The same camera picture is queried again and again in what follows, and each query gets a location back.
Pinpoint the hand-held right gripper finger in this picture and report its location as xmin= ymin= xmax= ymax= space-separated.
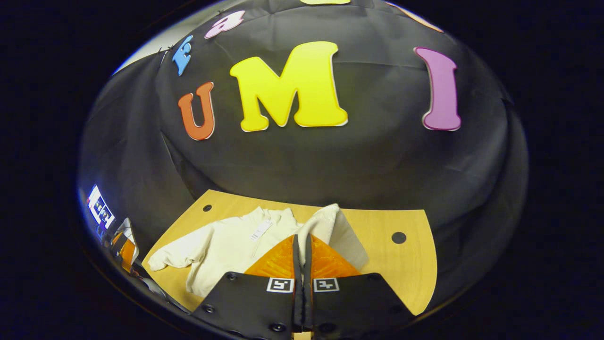
xmin=304 ymin=234 xmax=416 ymax=340
xmin=193 ymin=235 xmax=305 ymax=340

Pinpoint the cream knit sweater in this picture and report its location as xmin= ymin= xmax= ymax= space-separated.
xmin=148 ymin=204 xmax=369 ymax=299

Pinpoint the black backdrop cloth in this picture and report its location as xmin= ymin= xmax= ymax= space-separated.
xmin=78 ymin=0 xmax=529 ymax=312

